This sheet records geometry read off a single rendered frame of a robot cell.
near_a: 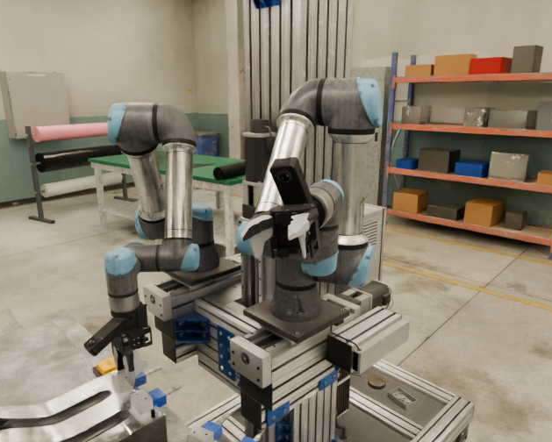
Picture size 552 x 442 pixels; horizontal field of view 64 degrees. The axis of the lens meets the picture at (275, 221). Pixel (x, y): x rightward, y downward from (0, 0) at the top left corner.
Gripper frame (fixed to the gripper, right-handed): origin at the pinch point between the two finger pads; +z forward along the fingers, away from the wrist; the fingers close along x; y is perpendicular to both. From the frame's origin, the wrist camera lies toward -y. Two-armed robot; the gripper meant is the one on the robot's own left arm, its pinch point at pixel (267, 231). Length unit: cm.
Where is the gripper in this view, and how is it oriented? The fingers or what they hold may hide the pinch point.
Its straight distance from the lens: 63.0
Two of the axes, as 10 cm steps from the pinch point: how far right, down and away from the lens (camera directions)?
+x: -9.3, 0.4, 3.7
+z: -3.5, 2.6, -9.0
